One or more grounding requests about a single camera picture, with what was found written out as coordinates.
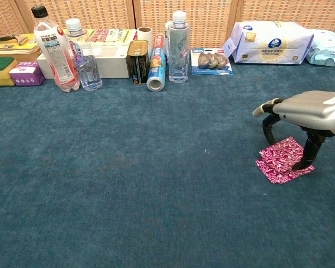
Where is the yellow sponge green pad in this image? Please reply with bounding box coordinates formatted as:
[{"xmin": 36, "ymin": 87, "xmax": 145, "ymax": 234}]
[{"xmin": 0, "ymin": 56, "xmax": 18, "ymax": 88}]

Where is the black gold tin can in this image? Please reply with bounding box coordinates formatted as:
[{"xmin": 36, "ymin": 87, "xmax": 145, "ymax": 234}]
[{"xmin": 126, "ymin": 40, "xmax": 150, "ymax": 85}]

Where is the small purple box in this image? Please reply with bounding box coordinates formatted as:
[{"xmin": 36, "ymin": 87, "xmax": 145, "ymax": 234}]
[{"xmin": 8, "ymin": 61, "xmax": 46, "ymax": 87}]

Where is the rattan folding screen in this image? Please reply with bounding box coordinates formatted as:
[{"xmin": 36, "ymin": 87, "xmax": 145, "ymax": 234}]
[{"xmin": 0, "ymin": 0, "xmax": 335, "ymax": 50}]

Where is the blue plastic wrap roll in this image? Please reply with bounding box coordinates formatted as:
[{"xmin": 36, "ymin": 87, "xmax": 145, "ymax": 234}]
[{"xmin": 146, "ymin": 33, "xmax": 167, "ymax": 92}]

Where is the white tissue pack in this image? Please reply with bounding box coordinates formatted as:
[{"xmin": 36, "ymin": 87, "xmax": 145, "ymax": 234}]
[{"xmin": 222, "ymin": 20, "xmax": 315, "ymax": 65}]

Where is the pink drink bottle black cap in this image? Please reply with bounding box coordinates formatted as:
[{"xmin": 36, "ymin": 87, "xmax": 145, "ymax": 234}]
[{"xmin": 31, "ymin": 5, "xmax": 81, "ymax": 93}]

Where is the long white cardboard box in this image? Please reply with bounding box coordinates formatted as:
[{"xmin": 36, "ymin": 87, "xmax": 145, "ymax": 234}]
[{"xmin": 36, "ymin": 44, "xmax": 131, "ymax": 80}]

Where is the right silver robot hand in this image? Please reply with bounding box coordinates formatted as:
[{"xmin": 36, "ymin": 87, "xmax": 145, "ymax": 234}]
[{"xmin": 252, "ymin": 90, "xmax": 335, "ymax": 172}]

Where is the small water bottle white cap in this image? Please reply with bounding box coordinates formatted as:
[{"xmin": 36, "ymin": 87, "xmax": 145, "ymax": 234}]
[{"xmin": 65, "ymin": 18, "xmax": 103, "ymax": 92}]

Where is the brown cardboard box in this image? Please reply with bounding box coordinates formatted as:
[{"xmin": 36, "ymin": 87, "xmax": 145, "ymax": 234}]
[{"xmin": 13, "ymin": 51, "xmax": 42, "ymax": 64}]

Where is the yellow green sponge multipack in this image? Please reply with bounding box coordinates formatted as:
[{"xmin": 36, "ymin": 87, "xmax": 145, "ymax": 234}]
[{"xmin": 61, "ymin": 27, "xmax": 139, "ymax": 45}]

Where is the white paper roll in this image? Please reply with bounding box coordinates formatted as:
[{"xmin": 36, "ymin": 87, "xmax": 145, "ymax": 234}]
[{"xmin": 136, "ymin": 26, "xmax": 154, "ymax": 54}]

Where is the blue felt table cover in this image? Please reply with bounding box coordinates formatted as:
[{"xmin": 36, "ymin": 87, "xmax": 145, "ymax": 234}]
[{"xmin": 0, "ymin": 60, "xmax": 335, "ymax": 268}]

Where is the yellow razor blister pack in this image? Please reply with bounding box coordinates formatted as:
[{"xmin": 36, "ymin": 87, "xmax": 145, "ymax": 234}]
[{"xmin": 0, "ymin": 33, "xmax": 41, "ymax": 56}]

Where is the light blue wet wipes pack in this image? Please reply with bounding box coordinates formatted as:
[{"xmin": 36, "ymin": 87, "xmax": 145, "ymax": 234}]
[{"xmin": 305, "ymin": 28, "xmax": 335, "ymax": 67}]

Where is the tall clear bottle white cap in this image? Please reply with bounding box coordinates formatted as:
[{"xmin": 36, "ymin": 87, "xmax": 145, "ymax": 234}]
[{"xmin": 167, "ymin": 11, "xmax": 191, "ymax": 84}]

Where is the blue correction tape blister pack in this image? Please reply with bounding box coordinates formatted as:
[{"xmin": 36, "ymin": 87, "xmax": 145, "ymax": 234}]
[{"xmin": 190, "ymin": 47, "xmax": 234, "ymax": 76}]

